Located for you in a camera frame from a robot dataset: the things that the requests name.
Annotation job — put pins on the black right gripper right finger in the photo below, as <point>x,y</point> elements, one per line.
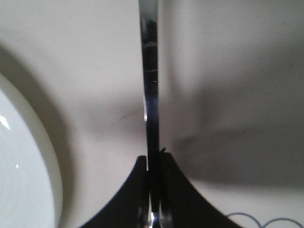
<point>181,205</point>

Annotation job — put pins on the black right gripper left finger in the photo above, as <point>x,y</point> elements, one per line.
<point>129,207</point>

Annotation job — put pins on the white round plate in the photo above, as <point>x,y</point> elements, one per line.
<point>30,181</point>

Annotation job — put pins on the metal fork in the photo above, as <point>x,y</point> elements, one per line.
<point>148,10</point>

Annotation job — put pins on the cream rabbit print tray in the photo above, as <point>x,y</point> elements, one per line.
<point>231,87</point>

